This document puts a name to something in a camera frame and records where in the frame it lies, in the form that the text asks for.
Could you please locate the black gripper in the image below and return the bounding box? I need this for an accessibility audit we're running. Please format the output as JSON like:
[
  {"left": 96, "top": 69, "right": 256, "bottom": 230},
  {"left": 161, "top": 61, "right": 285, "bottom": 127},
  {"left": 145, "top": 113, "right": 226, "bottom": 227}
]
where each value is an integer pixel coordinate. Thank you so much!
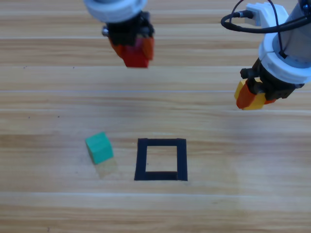
[
  {"left": 102, "top": 11, "right": 156, "bottom": 64},
  {"left": 236, "top": 58, "right": 306, "bottom": 110}
]

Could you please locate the red wooden block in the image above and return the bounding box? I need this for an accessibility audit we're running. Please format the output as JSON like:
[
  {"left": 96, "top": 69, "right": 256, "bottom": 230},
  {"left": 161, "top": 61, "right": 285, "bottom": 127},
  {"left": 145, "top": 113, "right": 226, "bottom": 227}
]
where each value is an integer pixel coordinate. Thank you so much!
[{"left": 121, "top": 38, "right": 150, "bottom": 68}]

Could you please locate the green wooden block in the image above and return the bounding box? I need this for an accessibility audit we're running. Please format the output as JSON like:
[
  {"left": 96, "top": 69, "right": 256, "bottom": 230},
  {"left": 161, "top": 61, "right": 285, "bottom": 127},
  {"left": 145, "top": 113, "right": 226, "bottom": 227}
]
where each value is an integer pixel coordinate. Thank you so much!
[{"left": 85, "top": 132, "right": 114, "bottom": 165}]

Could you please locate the black tape square outline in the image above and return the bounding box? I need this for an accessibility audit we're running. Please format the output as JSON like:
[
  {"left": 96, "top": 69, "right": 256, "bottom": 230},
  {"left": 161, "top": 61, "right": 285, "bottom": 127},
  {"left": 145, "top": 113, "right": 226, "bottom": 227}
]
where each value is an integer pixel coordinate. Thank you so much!
[{"left": 134, "top": 138, "right": 189, "bottom": 182}]

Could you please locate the thin dark arm wire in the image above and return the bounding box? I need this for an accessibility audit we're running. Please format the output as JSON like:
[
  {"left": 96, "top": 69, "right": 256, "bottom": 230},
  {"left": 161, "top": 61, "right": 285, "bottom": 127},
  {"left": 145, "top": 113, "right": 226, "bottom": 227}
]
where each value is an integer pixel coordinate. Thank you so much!
[{"left": 230, "top": 0, "right": 287, "bottom": 59}]

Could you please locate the thick black camera cable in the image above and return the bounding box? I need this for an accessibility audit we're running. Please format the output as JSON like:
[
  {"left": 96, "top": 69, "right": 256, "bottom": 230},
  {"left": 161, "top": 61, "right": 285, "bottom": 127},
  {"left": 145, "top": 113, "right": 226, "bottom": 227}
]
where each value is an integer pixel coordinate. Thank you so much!
[{"left": 220, "top": 11, "right": 311, "bottom": 34}]

